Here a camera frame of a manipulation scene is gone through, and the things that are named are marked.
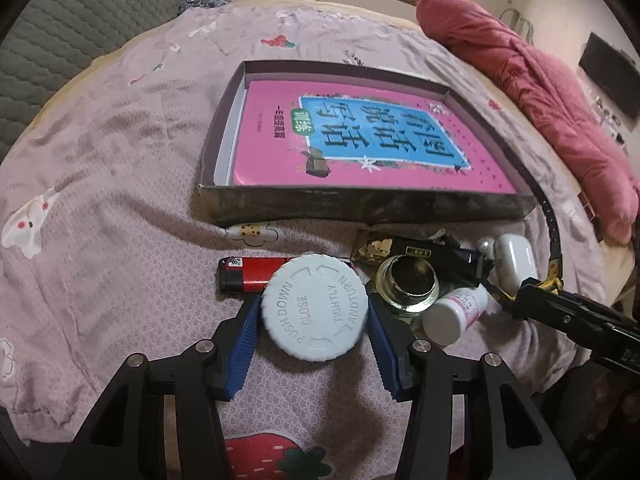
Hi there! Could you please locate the white earbuds case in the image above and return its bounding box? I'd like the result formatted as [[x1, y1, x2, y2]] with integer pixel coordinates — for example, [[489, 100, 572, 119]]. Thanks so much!
[[477, 234, 539, 296]]

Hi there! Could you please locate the black gold cigarette box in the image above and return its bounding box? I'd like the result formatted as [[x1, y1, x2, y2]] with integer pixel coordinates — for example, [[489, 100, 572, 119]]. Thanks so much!
[[350, 231, 494, 283]]

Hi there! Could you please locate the small white pill bottle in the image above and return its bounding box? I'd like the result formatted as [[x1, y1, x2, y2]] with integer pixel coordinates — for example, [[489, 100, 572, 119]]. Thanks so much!
[[422, 285, 490, 347]]

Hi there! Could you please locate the brass-rimmed glass jar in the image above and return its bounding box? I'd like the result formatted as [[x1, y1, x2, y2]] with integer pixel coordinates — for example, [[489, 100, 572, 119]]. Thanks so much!
[[373, 255, 439, 318]]

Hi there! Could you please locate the red black lighter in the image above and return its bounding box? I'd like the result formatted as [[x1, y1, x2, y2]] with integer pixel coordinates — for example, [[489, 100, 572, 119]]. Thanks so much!
[[217, 257, 288, 295]]

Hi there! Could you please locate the white child-proof cap bottle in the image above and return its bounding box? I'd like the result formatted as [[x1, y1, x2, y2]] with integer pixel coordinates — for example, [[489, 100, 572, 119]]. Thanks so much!
[[260, 254, 368, 362]]

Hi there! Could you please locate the pink strawberry print bedsheet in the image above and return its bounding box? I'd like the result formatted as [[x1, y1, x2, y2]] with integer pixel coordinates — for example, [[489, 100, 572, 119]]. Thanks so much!
[[1, 0, 608, 479]]

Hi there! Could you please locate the rolled red quilt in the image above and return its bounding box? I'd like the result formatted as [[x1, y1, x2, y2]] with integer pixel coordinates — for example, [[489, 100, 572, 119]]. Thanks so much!
[[416, 0, 639, 245]]

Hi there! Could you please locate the shallow grey cardboard box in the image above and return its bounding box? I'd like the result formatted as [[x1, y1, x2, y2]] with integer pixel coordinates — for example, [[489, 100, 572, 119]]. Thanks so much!
[[198, 60, 537, 226]]

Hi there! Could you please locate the pink blue children's book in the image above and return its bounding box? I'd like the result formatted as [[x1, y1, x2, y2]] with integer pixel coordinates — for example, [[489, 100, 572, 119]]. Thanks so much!
[[214, 79, 516, 194]]

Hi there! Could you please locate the grey quilted headboard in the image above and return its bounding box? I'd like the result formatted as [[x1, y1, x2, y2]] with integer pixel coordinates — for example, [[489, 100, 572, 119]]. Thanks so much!
[[1, 0, 186, 154]]

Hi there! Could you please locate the black wall television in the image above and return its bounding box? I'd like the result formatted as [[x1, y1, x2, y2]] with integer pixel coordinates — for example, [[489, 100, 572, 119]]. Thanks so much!
[[578, 32, 640, 119]]

